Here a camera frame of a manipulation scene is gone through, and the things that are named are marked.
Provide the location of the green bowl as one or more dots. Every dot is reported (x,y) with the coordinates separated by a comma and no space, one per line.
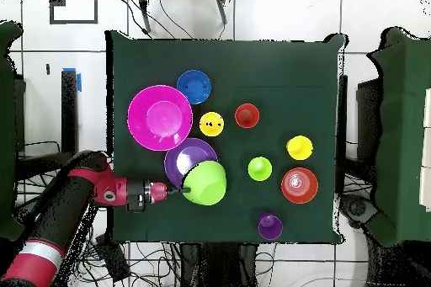
(207,182)

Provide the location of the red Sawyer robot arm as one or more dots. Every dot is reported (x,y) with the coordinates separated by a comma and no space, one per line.
(67,213)

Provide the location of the purple bowl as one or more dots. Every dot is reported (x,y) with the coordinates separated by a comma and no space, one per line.
(175,165)

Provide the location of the yellow ribbed cup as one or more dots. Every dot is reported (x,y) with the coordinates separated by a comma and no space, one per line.
(211,128)

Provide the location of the pink bowl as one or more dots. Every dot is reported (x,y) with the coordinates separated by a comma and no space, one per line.
(158,117)

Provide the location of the green cup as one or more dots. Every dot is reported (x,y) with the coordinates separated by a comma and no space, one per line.
(260,169)

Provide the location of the purple cup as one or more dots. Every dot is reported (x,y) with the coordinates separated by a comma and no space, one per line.
(271,228)

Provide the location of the orange cup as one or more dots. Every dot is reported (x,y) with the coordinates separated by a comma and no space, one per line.
(246,115)

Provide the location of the blue bowl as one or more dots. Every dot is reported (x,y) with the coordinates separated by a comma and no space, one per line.
(193,86)

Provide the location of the black metal stand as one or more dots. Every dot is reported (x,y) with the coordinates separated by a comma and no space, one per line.
(69,115)

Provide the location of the tall yellow cup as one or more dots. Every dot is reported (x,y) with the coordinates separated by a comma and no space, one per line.
(299,147)

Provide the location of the orange bowl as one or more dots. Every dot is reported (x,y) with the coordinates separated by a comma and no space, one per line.
(308,186)

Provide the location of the blue tape strip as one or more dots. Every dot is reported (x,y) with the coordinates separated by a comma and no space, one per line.
(79,83)

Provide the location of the dark green tablecloth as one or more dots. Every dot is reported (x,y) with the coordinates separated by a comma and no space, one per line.
(286,75)

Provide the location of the neighbouring green-clothed table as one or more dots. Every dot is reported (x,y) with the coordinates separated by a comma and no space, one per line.
(6,132)
(400,132)

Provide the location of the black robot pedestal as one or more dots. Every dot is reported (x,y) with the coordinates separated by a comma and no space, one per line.
(219,266)

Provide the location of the grey robot pedestal leg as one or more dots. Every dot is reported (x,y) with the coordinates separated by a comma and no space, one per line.
(357,208)

